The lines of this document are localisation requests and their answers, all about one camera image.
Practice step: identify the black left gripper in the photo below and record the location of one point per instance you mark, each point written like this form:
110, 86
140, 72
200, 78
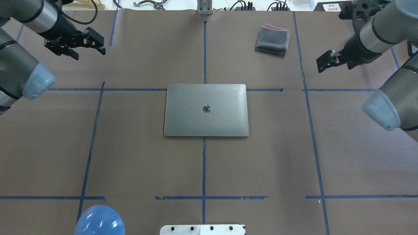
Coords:
64, 32

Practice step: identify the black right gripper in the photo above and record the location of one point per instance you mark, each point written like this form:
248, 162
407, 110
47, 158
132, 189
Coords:
355, 49

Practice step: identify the grey laptop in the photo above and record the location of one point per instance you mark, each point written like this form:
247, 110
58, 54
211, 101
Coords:
206, 110

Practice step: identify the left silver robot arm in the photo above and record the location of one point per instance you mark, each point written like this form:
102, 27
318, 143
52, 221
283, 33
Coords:
22, 74

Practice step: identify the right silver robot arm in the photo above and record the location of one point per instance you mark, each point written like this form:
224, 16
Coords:
379, 26

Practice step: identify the wooden dish rack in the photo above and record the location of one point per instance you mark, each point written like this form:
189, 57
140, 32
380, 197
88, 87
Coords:
90, 4

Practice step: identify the folded grey cloth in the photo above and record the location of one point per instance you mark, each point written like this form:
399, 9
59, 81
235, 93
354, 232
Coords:
273, 40

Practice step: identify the blue desk lamp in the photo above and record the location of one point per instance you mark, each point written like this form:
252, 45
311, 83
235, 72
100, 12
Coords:
100, 220

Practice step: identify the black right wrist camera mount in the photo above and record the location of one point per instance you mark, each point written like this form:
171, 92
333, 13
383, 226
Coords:
362, 11

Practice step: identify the aluminium frame post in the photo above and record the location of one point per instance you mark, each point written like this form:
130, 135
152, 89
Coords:
204, 7

